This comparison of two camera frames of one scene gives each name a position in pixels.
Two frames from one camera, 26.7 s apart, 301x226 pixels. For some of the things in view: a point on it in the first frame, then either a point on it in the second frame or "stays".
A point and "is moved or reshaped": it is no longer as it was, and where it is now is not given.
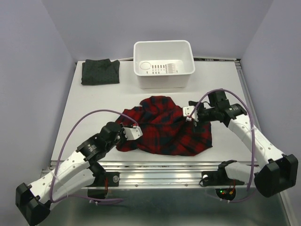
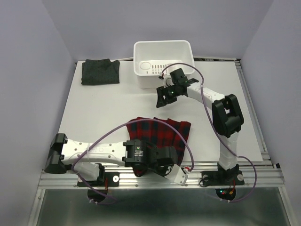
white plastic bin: x=163 y=64 stays
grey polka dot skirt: x=99 y=71 stays
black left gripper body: x=121 y=138 to x=162 y=170
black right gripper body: x=208 y=114 to x=171 y=91
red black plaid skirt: x=165 y=128 is moved or reshaped
